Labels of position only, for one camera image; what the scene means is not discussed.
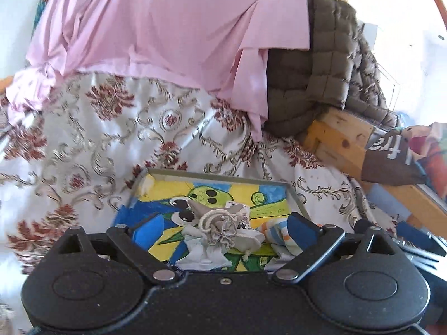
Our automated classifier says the floral satin blanket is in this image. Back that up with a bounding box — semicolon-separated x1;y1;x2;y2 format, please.
0;73;399;277

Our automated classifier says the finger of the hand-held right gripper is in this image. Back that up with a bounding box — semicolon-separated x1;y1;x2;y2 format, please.
396;220;447;265
353;218;371;235

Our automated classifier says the white sock with blue print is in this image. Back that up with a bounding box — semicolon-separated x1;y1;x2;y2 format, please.
174;229;232;272

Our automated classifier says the wooden bed frame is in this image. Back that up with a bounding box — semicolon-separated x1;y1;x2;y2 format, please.
301;106;447;231

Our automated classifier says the striped sock with yellow toe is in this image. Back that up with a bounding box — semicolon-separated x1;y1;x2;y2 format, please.
256;216;298;256

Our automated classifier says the grey drawstring pouch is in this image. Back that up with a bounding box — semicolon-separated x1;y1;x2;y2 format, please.
189;202;267;256

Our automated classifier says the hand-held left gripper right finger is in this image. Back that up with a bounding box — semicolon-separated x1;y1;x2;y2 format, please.
272;211;403;284

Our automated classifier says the teal patterned wall poster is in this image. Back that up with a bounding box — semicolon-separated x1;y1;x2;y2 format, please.
32;0;59;36

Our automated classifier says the brown quilted jacket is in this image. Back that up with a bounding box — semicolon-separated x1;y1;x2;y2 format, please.
263;0;403;137

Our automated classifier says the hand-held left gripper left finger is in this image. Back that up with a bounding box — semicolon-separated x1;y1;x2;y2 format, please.
51;213;180;284

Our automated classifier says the grey tray with cartoon lining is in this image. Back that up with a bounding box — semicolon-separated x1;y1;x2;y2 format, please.
113;167;314;273

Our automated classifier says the pink hanging sheet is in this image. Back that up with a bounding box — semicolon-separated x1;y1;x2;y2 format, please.
5;0;312;141

